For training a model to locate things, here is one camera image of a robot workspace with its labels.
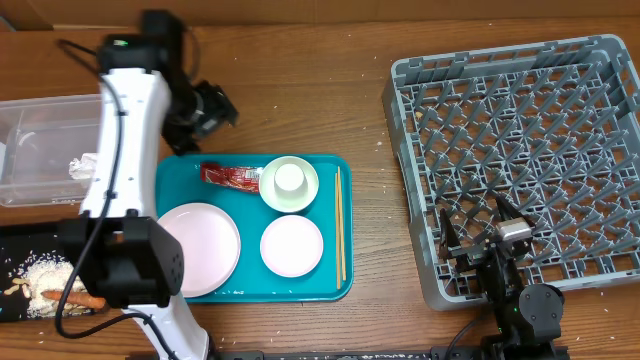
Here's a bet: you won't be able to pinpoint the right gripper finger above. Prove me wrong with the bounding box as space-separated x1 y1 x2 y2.
495 194 521 221
439 208 460 250

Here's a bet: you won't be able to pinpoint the red snack wrapper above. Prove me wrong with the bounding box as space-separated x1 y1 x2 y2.
200 162 262 194

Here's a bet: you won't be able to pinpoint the large pink plate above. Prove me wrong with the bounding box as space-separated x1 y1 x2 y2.
159 203 241 298

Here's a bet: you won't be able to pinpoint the white napkin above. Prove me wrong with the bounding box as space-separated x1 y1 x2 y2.
68 153 98 181

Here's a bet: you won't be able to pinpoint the orange carrot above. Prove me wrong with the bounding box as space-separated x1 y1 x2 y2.
41 290 106 310

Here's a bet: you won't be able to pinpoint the rice and peanut scraps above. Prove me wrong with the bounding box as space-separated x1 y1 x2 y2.
1 250 73 321

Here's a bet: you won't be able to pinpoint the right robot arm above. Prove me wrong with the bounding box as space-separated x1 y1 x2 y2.
439 196 569 359

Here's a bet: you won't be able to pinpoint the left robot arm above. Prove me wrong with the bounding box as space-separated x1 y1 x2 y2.
58 9 238 359

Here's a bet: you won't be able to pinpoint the grey dishwasher rack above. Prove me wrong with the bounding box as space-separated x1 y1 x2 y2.
382 34 639 310

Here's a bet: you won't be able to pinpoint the black waste tray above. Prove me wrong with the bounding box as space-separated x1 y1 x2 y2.
0 223 109 324

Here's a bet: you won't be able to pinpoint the teal plastic tray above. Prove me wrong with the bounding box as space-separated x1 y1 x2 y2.
155 154 354 304

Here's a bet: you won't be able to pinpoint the pale green bowl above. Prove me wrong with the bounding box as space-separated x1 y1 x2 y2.
259 156 319 213

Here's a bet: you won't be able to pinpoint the white upturned cup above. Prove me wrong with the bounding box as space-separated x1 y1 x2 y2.
274 163 306 195

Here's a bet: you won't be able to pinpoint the left wooden chopstick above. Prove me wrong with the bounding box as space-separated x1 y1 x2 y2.
334 168 342 290

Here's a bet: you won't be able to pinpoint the wooden chopstick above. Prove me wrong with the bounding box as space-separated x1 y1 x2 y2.
334 168 342 290
336 167 346 284

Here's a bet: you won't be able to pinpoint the right wooden chopstick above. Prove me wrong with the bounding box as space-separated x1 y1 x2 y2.
336 167 346 284

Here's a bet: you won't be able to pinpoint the small white plate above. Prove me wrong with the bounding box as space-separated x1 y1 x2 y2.
260 215 324 278

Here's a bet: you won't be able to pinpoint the clear plastic bin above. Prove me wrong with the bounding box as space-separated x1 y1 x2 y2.
1 95 101 207

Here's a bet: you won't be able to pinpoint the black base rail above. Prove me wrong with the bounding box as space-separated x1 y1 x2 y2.
214 345 484 360

